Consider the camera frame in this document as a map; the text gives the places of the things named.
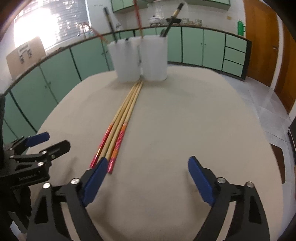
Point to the cardboard box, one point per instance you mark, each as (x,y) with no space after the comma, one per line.
(25,55)

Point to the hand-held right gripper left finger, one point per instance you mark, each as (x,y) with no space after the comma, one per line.
(97,178)

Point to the green thermos jug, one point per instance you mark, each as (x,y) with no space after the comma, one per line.
(241,27)

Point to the green base cabinets with countertop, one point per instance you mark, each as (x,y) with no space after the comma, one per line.
(192,46)

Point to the green wall cabinets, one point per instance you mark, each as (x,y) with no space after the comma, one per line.
(208,3)

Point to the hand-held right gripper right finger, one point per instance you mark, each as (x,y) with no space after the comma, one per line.
(201,183)

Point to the bamboo chopstick with red end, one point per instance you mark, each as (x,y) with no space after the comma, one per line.
(120,140)
(116,120)
(113,136)

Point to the white cooking pot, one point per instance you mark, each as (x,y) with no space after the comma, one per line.
(154,19)

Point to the wooden door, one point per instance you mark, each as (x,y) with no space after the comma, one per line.
(261,44)
(288,74)

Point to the white two-compartment utensil holder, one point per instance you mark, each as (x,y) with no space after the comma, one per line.
(129,62)

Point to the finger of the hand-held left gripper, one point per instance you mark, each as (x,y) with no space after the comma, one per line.
(38,138)
(55,149)

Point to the row of small jars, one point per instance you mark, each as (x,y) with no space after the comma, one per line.
(193,22)

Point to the window with white blinds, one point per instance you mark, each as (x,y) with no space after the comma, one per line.
(50,23)

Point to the dark chopstick with red end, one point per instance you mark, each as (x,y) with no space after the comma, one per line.
(138,18)
(98,34)
(110,25)
(177,11)

